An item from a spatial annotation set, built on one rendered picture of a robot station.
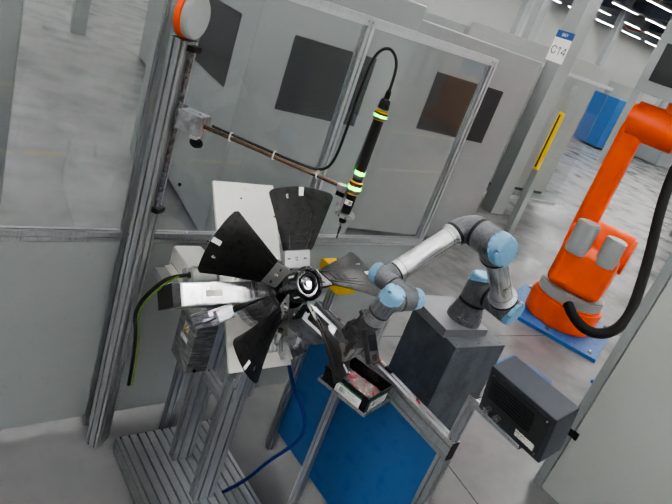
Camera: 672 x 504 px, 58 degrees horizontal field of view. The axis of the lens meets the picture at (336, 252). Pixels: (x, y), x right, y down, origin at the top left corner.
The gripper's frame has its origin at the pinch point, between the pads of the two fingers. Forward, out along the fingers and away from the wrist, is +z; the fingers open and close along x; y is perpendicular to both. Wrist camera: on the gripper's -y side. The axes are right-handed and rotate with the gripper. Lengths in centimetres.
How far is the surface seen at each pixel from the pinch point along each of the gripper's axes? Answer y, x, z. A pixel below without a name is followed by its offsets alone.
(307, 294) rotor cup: 18.1, 16.2, -15.3
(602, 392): -29, -173, 19
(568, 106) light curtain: 295, -518, 7
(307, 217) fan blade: 42, 11, -28
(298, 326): 21.3, 5.9, 7.5
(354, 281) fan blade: 23.1, -7.9, -15.3
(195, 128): 79, 43, -32
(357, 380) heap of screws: -0.3, -15.4, 15.3
